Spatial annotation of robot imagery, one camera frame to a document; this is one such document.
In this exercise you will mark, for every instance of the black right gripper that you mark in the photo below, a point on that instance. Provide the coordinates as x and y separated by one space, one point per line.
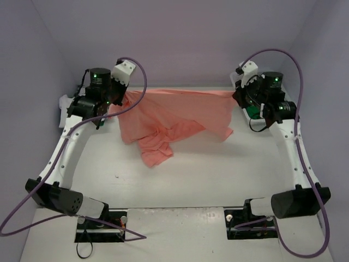
240 96

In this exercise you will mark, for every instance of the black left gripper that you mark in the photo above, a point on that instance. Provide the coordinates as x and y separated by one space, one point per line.
117 93

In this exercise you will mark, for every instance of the white t shirt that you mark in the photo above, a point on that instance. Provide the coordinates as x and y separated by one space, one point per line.
64 103

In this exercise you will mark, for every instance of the pink t shirt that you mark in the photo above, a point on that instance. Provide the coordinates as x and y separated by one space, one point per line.
163 116

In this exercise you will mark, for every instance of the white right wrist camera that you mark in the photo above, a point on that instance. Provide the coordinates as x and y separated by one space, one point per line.
245 72

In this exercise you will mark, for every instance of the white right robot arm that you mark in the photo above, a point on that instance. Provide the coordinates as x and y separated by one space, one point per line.
303 195

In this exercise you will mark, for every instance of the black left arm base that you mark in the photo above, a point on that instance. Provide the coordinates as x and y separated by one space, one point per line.
90 231

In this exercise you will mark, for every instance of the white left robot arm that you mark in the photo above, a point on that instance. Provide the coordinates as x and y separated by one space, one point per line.
85 115

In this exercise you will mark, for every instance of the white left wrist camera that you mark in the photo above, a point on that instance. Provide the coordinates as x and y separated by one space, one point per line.
122 72

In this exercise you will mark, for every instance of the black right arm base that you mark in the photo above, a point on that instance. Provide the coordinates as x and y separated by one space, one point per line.
241 224

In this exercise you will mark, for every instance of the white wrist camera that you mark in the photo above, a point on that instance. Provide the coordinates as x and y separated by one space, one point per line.
122 72
245 72

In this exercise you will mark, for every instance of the white laundry basket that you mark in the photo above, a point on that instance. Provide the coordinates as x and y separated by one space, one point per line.
235 78

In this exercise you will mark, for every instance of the dark green basket t shirt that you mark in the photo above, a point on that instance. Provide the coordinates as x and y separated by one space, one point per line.
252 110

